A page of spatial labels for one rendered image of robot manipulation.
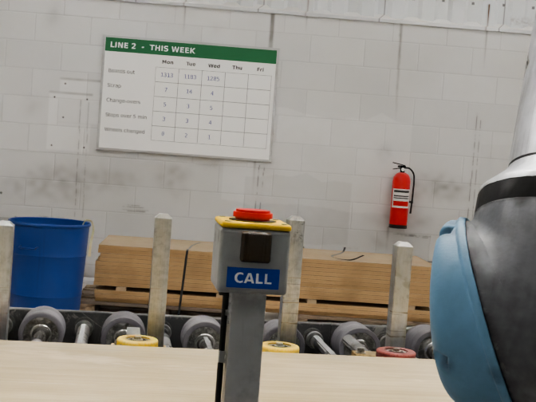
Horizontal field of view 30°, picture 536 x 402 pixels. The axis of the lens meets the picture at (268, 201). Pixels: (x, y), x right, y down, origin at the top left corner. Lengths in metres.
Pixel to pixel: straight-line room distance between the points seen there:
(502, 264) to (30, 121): 7.93
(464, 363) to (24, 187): 7.94
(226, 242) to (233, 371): 0.13
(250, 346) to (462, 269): 0.46
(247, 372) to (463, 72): 7.58
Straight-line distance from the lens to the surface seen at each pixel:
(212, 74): 8.28
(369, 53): 8.40
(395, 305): 2.18
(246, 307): 1.01
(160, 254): 2.09
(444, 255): 0.59
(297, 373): 1.80
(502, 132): 8.59
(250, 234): 0.97
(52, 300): 6.71
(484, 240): 0.60
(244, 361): 1.02
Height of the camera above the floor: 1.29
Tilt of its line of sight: 3 degrees down
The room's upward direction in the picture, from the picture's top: 4 degrees clockwise
